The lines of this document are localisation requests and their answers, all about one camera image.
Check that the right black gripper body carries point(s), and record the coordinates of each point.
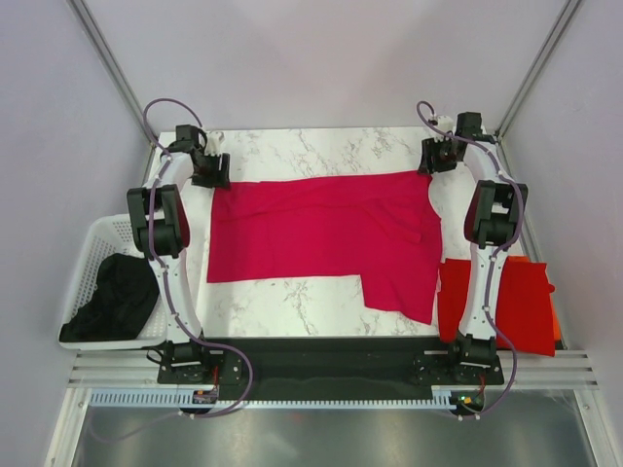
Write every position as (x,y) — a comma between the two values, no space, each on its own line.
(444,160)

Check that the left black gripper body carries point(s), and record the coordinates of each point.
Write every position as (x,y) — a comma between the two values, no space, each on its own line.
(209,175)

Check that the magenta t shirt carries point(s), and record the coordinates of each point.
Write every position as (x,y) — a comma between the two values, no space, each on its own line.
(379,227)

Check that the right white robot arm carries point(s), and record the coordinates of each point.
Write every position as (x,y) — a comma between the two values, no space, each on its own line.
(492,223)

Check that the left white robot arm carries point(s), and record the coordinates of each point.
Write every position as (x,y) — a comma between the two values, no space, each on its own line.
(160,227)

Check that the white plastic basket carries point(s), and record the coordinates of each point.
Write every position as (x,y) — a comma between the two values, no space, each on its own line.
(107,236)

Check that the black t shirt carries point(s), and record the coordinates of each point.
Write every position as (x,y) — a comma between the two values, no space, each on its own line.
(125,295)

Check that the folded red t shirt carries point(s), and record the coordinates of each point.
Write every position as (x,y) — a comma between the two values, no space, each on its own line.
(524,309)

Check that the folded orange t shirt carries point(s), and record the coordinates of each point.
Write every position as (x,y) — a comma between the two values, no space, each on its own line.
(556,327)

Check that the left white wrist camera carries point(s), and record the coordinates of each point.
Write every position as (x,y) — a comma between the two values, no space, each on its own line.
(214,142)

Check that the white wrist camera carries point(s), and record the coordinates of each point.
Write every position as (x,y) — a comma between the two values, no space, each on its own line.
(214,142)
(441,127)

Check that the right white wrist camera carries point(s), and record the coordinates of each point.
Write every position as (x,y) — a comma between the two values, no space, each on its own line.
(441,127)

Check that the right aluminium corner post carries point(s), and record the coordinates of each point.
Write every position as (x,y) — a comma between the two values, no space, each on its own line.
(550,44)

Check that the aluminium corner post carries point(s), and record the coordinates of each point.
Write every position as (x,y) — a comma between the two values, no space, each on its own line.
(88,22)
(550,44)

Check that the left aluminium corner post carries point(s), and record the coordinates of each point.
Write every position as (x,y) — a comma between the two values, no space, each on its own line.
(88,22)

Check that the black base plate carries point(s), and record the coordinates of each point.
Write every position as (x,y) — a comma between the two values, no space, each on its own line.
(321,367)

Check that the grey slotted cable duct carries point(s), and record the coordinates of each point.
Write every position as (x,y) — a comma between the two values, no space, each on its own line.
(195,399)

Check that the aluminium rail frame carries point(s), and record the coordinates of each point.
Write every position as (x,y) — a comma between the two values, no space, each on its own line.
(565,370)

